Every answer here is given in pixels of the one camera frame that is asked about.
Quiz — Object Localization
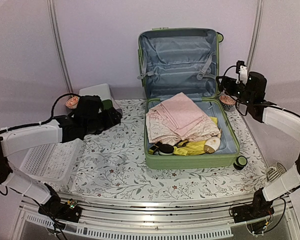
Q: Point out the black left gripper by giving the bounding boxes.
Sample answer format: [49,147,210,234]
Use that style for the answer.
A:
[83,106,122,136]

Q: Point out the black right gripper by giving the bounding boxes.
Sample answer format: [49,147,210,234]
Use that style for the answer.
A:
[216,75,254,106]

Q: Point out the green hard-shell suitcase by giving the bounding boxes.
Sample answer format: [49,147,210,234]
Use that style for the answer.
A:
[138,28,247,170]

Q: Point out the white perforated plastic basket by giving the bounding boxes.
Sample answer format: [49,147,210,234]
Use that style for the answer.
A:
[19,138,84,185]

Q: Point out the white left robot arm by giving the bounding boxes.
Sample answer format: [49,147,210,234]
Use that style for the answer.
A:
[0,95,122,217]

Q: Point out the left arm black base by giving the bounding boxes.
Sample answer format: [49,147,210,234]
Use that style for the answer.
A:
[38,183,83,223]

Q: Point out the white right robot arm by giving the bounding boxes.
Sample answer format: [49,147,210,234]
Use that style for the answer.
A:
[216,60,300,218]

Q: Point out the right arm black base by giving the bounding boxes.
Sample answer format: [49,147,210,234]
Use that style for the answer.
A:
[231,188,275,223]

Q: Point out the white green drawer box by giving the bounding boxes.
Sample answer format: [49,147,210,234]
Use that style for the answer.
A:
[79,83,123,114]

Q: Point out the floral white table mat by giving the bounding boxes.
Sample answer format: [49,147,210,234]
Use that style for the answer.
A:
[53,99,267,202]

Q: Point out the small dark tube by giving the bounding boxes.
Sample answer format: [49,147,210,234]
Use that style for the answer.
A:
[148,141,162,155]

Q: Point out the black lidded round jar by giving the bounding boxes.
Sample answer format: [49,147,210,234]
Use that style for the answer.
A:
[158,144,175,156]

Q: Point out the pink folded cloth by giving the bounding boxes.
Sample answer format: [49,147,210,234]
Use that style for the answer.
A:
[145,92,221,146]

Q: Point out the cream round bottle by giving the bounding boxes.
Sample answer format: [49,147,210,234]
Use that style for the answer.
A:
[203,136,221,154]

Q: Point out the yellow garment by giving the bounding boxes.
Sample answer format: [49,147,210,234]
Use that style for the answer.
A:
[173,129,222,156]

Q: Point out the white ribbed round object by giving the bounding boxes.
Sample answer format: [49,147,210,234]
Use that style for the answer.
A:
[266,162,287,183]

